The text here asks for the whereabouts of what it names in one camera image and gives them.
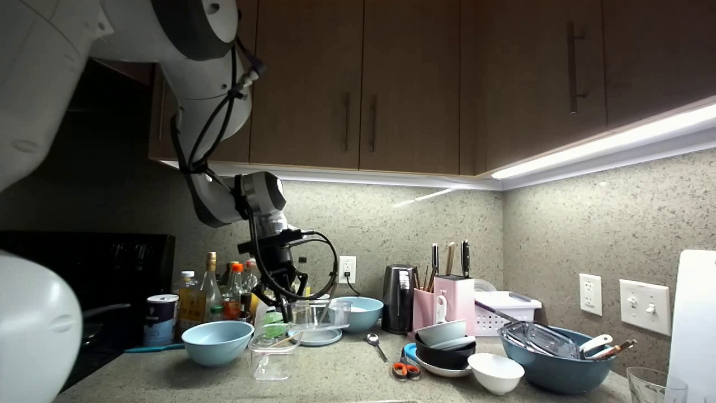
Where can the sauce bottle with orange cap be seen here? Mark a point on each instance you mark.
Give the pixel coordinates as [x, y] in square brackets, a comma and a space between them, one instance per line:
[235, 293]

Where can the green dish soap bottle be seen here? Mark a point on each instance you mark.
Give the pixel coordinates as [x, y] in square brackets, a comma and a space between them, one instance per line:
[271, 324]

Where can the metal whisk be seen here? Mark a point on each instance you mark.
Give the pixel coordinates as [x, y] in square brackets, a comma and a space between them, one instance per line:
[538, 338]

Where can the blue rimmed plate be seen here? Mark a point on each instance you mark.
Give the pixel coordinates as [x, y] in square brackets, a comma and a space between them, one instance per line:
[433, 366]

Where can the large blue mixing bowl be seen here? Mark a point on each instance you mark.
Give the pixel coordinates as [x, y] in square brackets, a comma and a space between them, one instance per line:
[555, 370]

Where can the small white bowl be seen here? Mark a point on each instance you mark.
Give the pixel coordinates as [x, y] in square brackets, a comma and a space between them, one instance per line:
[496, 373]

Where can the pink knife block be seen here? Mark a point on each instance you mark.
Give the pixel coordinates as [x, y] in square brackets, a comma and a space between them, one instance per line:
[457, 300]

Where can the light blue shallow bowl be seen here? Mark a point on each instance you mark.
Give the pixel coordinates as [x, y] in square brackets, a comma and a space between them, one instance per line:
[216, 343]

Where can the black bowl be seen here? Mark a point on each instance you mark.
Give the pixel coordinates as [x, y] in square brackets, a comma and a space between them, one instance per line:
[447, 354]

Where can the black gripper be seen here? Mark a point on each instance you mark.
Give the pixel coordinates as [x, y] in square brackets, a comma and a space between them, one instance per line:
[279, 259]

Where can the under cabinet light strip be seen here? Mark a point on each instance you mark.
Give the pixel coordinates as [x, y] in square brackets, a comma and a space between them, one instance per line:
[606, 147]

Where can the white wall outlet with plug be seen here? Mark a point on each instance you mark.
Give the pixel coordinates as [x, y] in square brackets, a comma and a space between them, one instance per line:
[347, 270]

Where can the blue bowl with white inside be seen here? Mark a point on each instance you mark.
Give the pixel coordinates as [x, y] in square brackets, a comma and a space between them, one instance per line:
[361, 315]

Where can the tall dark glass bottle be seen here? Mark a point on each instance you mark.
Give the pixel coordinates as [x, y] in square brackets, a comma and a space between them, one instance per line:
[212, 288]

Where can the light blue small plate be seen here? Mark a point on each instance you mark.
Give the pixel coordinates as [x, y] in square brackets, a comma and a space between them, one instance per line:
[323, 336]

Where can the white double light switch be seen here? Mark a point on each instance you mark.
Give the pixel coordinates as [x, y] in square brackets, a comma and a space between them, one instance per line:
[646, 308]

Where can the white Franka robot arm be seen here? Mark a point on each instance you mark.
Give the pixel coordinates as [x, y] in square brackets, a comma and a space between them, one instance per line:
[46, 74]

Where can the white and blue canister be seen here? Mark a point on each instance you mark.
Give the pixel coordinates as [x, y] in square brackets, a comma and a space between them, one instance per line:
[161, 319]

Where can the stainless steel canister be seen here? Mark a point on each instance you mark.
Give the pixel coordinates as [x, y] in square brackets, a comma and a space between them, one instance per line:
[400, 298]

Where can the pink mug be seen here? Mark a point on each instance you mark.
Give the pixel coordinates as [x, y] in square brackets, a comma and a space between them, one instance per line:
[426, 310]

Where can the grey bowl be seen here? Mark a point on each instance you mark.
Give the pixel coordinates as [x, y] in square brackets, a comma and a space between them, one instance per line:
[445, 332]

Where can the black kitchen range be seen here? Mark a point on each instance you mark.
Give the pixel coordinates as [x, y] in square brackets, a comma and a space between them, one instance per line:
[125, 270]

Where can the white square wall outlet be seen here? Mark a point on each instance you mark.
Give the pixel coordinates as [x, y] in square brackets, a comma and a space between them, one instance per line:
[591, 295]

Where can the white plastic basket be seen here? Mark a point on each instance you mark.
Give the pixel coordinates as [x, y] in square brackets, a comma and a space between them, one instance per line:
[506, 308]

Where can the metal spoon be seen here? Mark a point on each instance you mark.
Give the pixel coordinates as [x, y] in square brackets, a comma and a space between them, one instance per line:
[375, 346]

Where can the wooden cabinet door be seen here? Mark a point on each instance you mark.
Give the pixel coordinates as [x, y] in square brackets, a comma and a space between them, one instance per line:
[523, 69]
[411, 81]
[661, 52]
[306, 81]

